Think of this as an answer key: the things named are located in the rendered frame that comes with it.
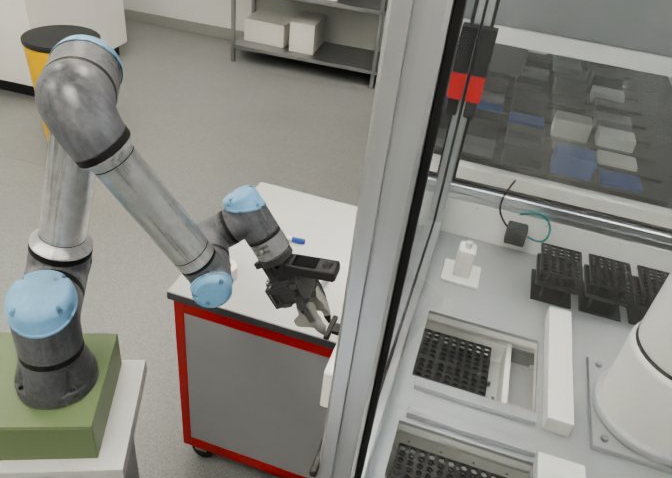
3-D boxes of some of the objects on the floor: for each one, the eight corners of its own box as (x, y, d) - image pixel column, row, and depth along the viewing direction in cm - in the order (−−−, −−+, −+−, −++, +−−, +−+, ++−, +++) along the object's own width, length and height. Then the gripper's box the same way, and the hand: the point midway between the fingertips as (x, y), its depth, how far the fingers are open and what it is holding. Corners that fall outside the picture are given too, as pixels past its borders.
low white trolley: (180, 460, 201) (166, 290, 157) (255, 336, 250) (260, 181, 207) (344, 520, 190) (378, 355, 146) (388, 378, 239) (424, 223, 196)
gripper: (266, 244, 132) (311, 317, 140) (245, 273, 123) (295, 349, 131) (297, 234, 128) (342, 310, 136) (278, 264, 119) (327, 343, 127)
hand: (327, 323), depth 132 cm, fingers closed on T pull, 3 cm apart
